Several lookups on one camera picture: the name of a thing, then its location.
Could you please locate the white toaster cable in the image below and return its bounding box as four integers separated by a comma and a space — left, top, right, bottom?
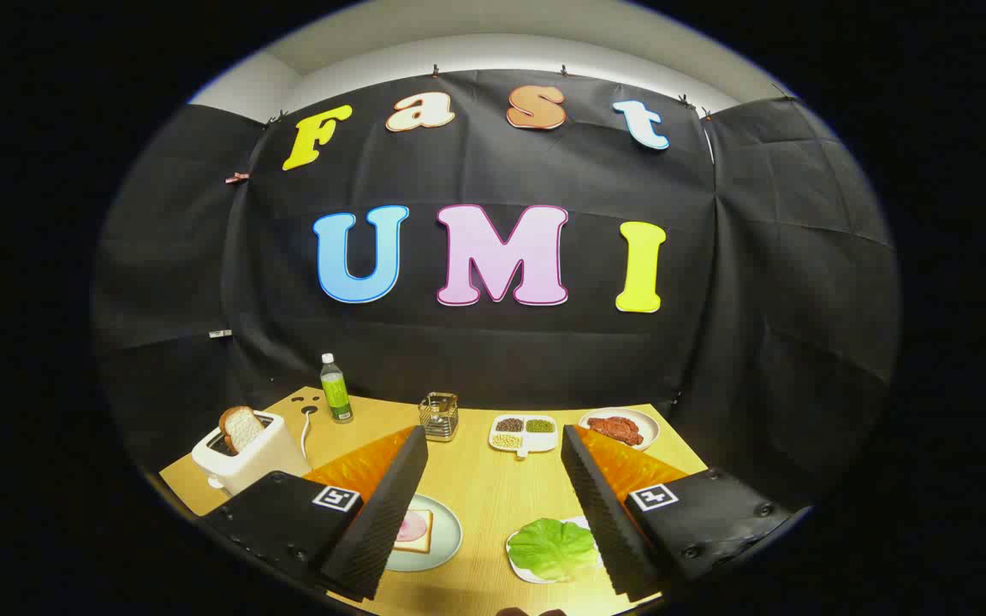
298, 407, 320, 463

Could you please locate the metal wire utensil holder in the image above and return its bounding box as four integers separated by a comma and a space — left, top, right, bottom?
419, 392, 460, 442

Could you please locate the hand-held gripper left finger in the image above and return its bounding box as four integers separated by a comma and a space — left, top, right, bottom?
198, 425, 430, 601

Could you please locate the black backdrop cloth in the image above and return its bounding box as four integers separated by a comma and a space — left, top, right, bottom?
91, 68, 900, 514

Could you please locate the white divided bean dish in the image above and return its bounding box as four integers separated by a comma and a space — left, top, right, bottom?
488, 415, 560, 459

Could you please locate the bread slice under ham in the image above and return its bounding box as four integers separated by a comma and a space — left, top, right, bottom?
393, 509, 435, 554

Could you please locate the white toaster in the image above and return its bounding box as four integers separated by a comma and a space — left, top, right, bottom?
192, 409, 312, 497

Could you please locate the green lettuce leaf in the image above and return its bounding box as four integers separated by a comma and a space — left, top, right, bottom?
508, 518, 601, 583

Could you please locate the plain bread slice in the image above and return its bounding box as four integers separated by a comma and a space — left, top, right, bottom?
218, 406, 265, 454

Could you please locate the white oval plate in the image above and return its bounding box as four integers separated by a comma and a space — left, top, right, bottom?
578, 407, 661, 452

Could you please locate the green label water bottle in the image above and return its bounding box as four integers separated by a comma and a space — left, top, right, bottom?
319, 352, 354, 424

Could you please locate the white square plate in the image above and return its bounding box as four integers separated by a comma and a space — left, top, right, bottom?
506, 516, 605, 585

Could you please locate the red meat piece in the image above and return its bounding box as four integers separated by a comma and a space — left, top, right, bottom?
587, 416, 645, 447

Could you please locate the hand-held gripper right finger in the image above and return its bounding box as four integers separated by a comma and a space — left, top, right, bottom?
560, 423, 815, 602

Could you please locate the pale green round plate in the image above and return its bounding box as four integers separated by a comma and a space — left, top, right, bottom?
384, 494, 464, 573

